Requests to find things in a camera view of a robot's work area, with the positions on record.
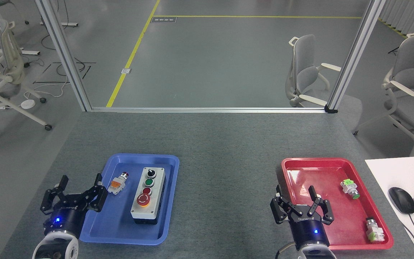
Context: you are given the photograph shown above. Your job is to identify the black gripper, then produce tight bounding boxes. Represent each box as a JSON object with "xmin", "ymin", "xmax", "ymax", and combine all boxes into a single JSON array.
[
  {"xmin": 40, "ymin": 173, "xmax": 109, "ymax": 236},
  {"xmin": 270, "ymin": 185, "xmax": 335, "ymax": 249}
]

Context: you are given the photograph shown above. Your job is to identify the grey control box with buttons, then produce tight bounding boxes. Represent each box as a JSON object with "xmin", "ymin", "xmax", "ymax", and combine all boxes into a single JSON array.
[{"xmin": 130, "ymin": 167, "xmax": 166, "ymax": 226}]

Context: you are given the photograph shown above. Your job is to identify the red push button orange block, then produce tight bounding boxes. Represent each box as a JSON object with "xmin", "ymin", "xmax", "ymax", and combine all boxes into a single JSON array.
[{"xmin": 107, "ymin": 172, "xmax": 129, "ymax": 195}]

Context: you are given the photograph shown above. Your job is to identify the silver push button green block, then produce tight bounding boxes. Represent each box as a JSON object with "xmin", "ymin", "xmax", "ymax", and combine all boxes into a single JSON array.
[{"xmin": 365, "ymin": 217, "xmax": 385, "ymax": 243}]

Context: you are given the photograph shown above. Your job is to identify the red plastic tray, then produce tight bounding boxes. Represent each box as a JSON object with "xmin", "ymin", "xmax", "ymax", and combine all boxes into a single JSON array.
[{"xmin": 281, "ymin": 157, "xmax": 394, "ymax": 250}]

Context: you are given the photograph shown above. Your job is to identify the blue plastic tray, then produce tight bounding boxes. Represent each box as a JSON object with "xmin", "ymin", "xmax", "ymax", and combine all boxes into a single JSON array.
[{"xmin": 77, "ymin": 153, "xmax": 180, "ymax": 246}]

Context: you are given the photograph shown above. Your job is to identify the black computer mouse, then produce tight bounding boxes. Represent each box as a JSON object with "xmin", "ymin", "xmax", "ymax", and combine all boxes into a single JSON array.
[{"xmin": 388, "ymin": 187, "xmax": 414, "ymax": 215}]

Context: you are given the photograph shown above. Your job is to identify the white side desk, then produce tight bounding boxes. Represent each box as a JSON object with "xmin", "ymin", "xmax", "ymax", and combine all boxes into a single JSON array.
[{"xmin": 364, "ymin": 155, "xmax": 414, "ymax": 259}]

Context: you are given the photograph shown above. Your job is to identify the grey office chair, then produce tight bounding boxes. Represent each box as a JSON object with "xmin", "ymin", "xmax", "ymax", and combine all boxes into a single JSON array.
[
  {"xmin": 352, "ymin": 33, "xmax": 414, "ymax": 157},
  {"xmin": 285, "ymin": 34, "xmax": 363, "ymax": 136}
]

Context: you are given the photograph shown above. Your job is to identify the white mesh office chair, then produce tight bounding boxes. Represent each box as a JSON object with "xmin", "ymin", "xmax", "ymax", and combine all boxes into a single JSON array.
[{"xmin": 0, "ymin": 19, "xmax": 53, "ymax": 150}]

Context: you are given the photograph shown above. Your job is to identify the white desk foot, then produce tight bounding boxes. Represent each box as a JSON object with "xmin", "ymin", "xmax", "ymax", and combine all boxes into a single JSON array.
[
  {"xmin": 0, "ymin": 49, "xmax": 41, "ymax": 56},
  {"xmin": 40, "ymin": 21, "xmax": 79, "ymax": 27}
]

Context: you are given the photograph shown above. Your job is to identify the dark floor label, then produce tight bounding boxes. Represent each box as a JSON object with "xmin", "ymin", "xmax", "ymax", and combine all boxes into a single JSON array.
[{"xmin": 150, "ymin": 16, "xmax": 177, "ymax": 24}]

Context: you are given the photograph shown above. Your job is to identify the green push button switch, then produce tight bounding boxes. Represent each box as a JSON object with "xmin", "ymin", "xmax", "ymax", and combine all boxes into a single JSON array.
[{"xmin": 340, "ymin": 179, "xmax": 361, "ymax": 200}]

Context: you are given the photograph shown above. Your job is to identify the white floor cable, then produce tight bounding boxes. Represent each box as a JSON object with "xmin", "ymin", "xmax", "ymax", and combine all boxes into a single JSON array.
[{"xmin": 24, "ymin": 82, "xmax": 72, "ymax": 102}]

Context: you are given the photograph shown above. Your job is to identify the black floor cable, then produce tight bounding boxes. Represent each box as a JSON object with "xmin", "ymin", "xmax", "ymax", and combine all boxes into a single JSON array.
[{"xmin": 33, "ymin": 34, "xmax": 97, "ymax": 84}]

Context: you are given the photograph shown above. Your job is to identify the silver frame crossbar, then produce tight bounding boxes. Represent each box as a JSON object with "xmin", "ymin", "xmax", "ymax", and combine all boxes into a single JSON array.
[{"xmin": 90, "ymin": 106, "xmax": 328, "ymax": 114}]

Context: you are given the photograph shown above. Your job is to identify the silver frame post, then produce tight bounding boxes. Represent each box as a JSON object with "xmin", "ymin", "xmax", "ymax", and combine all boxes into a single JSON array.
[
  {"xmin": 324, "ymin": 0, "xmax": 387, "ymax": 114},
  {"xmin": 34, "ymin": 0, "xmax": 93, "ymax": 112}
]

